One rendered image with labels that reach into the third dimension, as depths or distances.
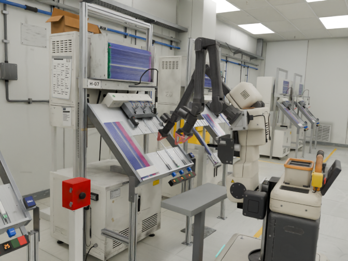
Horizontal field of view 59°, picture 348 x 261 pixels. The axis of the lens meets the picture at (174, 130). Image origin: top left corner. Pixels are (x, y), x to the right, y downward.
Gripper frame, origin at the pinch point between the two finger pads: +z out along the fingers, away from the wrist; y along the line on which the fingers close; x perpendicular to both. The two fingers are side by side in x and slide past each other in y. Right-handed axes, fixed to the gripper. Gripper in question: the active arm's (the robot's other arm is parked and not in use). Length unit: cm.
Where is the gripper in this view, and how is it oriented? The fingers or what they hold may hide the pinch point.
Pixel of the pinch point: (158, 139)
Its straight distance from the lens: 250.2
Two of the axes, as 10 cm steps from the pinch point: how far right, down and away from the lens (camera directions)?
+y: -5.4, 0.7, -8.4
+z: -5.6, 7.1, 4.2
